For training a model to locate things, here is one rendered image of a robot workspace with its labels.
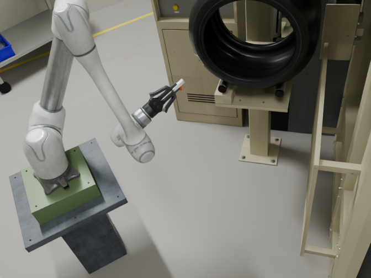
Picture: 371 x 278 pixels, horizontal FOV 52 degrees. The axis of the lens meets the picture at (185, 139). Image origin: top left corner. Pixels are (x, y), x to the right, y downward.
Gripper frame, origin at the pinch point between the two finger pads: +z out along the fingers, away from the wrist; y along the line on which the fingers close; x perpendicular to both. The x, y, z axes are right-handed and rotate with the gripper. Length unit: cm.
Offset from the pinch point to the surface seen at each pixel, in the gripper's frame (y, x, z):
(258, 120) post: 70, -38, 28
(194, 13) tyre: -22.7, 7.5, 24.9
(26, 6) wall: -73, -322, -56
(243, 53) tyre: 16.3, -13.1, 38.0
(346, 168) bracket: 39, 73, 23
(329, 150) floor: 125, -32, 54
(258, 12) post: 4, -12, 56
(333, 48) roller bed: 36, 11, 71
